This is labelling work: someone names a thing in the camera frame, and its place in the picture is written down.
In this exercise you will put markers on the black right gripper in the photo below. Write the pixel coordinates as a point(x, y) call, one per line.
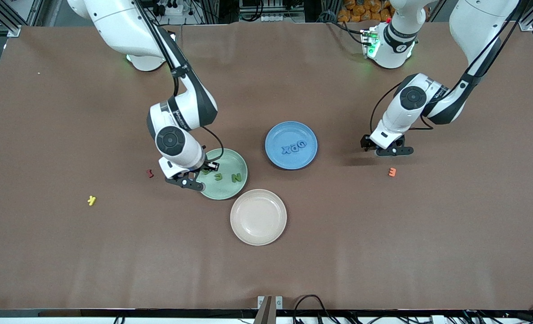
point(202, 168)

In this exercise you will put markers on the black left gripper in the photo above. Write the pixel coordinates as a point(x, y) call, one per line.
point(364, 142)

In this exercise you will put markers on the green letter U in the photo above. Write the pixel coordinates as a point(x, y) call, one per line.
point(218, 176)

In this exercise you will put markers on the green letter N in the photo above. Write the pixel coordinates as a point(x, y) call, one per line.
point(236, 177)

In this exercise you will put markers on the blue letter G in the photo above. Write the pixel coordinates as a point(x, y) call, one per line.
point(303, 145)

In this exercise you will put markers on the blue letter D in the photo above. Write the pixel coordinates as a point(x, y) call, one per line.
point(294, 148)

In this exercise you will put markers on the blue letter X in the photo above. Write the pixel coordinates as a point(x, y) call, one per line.
point(286, 150)

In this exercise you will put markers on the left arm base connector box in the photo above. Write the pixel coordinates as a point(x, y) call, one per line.
point(369, 42)

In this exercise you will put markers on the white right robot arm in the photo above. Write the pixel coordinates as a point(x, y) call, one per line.
point(176, 139)

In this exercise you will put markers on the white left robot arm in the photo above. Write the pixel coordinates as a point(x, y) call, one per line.
point(403, 110)

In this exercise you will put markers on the green plate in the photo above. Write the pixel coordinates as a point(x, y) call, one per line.
point(230, 186)

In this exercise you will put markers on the orange letter E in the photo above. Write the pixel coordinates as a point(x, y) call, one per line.
point(392, 172)

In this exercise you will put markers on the beige plate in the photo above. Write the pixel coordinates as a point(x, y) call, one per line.
point(258, 217)

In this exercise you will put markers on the blue plate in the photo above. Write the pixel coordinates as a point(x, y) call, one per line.
point(291, 132)

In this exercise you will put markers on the brown table cover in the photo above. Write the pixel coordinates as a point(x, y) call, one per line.
point(266, 270)

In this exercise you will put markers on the yellow letter K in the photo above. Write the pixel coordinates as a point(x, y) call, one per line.
point(91, 200)

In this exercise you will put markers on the orange packets pile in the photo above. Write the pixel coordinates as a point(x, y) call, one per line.
point(360, 11)

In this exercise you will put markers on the white power strip with plugs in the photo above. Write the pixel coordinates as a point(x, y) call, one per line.
point(174, 9)

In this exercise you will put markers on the grey metal table bracket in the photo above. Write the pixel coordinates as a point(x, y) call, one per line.
point(270, 310)

